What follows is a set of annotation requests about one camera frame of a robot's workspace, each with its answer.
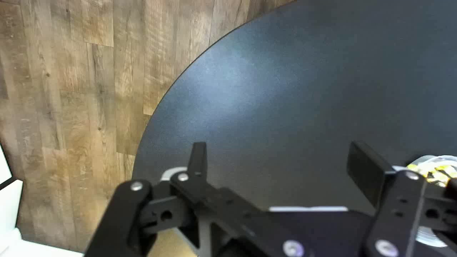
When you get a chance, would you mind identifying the white object at floor edge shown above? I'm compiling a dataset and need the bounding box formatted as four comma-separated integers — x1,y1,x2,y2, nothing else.
0,147,82,257

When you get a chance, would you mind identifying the clear plastic bowl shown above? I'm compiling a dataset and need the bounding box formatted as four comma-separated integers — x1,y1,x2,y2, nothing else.
393,154,457,249

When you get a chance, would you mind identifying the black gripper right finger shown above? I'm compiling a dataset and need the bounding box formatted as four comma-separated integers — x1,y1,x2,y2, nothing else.
346,142,457,257

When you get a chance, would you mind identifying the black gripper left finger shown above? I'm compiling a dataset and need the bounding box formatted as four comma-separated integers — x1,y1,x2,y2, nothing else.
84,142,305,257

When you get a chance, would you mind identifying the yellow white wrapped candy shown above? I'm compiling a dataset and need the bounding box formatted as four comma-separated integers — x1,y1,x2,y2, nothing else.
406,162,457,187

